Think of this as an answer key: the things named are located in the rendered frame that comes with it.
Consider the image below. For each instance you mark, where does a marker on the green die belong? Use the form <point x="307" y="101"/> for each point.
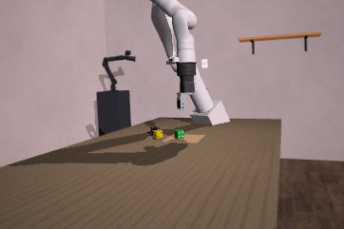
<point x="179" y="134"/>

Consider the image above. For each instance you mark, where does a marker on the yellow die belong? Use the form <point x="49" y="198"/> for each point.
<point x="157" y="134"/>

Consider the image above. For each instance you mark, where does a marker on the tan square mat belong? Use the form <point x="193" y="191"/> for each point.
<point x="186" y="139"/>

